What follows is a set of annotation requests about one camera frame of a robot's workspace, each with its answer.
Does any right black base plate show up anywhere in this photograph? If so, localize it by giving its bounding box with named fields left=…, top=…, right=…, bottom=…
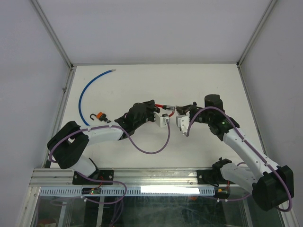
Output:
left=196, top=169, right=219, bottom=187

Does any white slotted cable duct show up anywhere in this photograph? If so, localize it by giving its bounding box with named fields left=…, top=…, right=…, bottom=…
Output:
left=39, top=185, right=215, bottom=197

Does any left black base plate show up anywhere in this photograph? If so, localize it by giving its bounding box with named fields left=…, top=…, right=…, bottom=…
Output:
left=72, top=169, right=114, bottom=186

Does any blue cable lock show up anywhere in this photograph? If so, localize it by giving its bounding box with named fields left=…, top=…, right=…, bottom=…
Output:
left=78, top=69, right=116, bottom=126

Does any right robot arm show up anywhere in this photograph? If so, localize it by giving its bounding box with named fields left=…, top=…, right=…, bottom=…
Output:
left=176, top=94, right=294, bottom=212

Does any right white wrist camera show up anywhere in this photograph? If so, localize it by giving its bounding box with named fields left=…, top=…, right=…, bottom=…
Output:
left=176, top=112, right=190, bottom=135

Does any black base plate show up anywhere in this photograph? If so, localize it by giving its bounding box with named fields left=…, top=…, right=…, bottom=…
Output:
left=72, top=169, right=114, bottom=186
left=196, top=169, right=219, bottom=187

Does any red cable lock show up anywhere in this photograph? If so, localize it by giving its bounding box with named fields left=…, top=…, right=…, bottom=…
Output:
left=155, top=104, right=176, bottom=117

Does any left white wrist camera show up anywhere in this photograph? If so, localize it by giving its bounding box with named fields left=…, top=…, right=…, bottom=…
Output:
left=154, top=112, right=169, bottom=128

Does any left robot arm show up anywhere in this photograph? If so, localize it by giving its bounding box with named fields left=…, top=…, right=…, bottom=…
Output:
left=47, top=100, right=160, bottom=184

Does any orange black padlock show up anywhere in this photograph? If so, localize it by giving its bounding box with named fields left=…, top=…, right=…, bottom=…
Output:
left=89, top=112, right=108, bottom=122

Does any aluminium mounting rail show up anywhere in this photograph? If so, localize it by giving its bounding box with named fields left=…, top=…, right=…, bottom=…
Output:
left=30, top=166, right=284, bottom=188

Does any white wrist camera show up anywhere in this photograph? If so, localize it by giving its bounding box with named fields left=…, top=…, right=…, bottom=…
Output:
left=176, top=112, right=190, bottom=135
left=154, top=112, right=169, bottom=128

